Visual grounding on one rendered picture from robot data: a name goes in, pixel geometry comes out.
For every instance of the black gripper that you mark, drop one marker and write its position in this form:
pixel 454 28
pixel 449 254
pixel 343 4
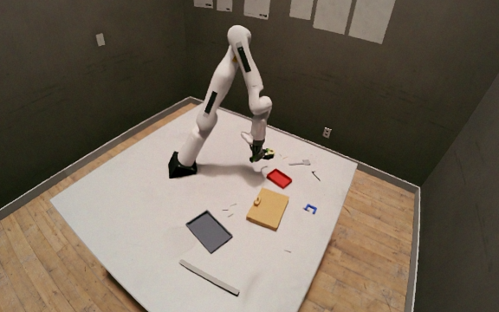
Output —
pixel 256 148

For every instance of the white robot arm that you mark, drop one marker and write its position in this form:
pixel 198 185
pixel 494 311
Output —
pixel 238 54

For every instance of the grey flat bar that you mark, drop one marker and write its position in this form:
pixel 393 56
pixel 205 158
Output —
pixel 305 162
pixel 210 278

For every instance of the black spring clamp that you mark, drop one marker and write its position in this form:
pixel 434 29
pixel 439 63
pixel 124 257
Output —
pixel 267 157

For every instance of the red shallow tray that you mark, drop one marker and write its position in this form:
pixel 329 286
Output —
pixel 279 178

